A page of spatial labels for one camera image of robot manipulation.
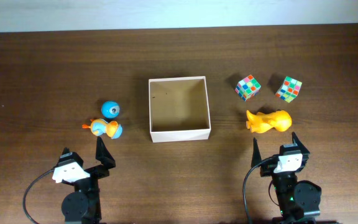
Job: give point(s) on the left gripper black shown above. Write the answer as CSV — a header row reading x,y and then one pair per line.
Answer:
x,y
102,170

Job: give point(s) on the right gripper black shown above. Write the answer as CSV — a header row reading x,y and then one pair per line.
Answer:
x,y
268,168

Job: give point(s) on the Rubik's cube one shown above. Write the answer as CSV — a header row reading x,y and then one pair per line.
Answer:
x,y
289,89
247,87

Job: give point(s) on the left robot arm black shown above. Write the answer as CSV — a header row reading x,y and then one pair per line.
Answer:
x,y
83,205

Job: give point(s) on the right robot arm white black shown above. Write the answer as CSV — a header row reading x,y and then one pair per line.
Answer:
x,y
298,200

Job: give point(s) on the yellow rubber duck toy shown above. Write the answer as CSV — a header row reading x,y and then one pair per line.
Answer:
x,y
261,122

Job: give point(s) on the orange blue duck toy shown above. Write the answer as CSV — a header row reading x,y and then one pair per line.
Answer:
x,y
100,126

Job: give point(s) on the blue ball toy with eye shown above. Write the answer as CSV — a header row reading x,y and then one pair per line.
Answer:
x,y
110,109

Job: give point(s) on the white cardboard box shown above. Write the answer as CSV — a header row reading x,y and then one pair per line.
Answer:
x,y
179,109

